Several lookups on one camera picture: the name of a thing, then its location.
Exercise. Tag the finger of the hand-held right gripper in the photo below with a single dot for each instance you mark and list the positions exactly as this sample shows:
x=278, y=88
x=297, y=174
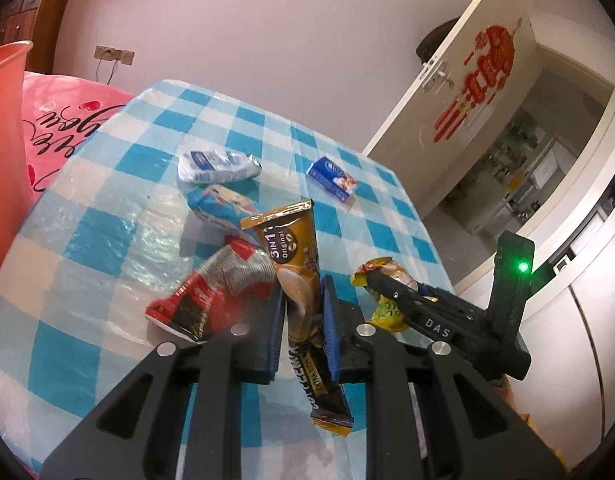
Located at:
x=395, y=290
x=432, y=294

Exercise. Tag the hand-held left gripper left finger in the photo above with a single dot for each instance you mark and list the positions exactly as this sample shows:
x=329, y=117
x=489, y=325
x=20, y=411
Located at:
x=275, y=340

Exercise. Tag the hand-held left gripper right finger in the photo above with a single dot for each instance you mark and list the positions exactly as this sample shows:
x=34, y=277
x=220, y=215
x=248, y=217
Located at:
x=330, y=330

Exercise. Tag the yellow snack wrapper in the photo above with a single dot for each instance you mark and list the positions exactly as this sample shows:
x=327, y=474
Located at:
x=387, y=312

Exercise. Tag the gold coffee sachet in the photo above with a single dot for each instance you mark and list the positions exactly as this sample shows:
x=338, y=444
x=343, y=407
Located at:
x=297, y=260

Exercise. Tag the orange plastic bucket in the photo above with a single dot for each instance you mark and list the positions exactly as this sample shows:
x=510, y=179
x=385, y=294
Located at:
x=4, y=135

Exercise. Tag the red silver snack bag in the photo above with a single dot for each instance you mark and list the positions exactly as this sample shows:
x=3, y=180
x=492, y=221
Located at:
x=207, y=290

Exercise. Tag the blue tissue pack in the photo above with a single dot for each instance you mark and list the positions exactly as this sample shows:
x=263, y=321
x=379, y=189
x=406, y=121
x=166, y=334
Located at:
x=330, y=175

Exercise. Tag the white door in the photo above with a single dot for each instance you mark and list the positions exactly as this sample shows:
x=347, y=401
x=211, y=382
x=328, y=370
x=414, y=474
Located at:
x=412, y=150

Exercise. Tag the blue white crumpled wrapper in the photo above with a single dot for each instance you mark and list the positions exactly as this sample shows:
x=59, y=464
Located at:
x=217, y=205

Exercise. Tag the white blue crumpled pouch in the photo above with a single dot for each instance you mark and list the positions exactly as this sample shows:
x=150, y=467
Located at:
x=212, y=165

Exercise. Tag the blue checkered tablecloth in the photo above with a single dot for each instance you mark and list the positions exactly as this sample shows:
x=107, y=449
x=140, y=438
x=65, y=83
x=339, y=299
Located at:
x=112, y=210

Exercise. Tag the red door decoration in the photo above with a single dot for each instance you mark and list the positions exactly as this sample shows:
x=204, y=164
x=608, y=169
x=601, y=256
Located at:
x=482, y=70

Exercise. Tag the dark hanging bag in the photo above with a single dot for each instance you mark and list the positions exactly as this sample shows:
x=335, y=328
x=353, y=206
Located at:
x=435, y=37

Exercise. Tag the pink printed blanket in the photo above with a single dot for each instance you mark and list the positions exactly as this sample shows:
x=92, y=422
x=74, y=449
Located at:
x=62, y=120

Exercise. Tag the wooden cabinet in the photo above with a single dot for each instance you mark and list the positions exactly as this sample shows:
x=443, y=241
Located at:
x=32, y=20

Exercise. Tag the wall socket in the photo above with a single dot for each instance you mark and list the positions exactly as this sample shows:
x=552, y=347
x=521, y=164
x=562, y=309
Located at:
x=114, y=55

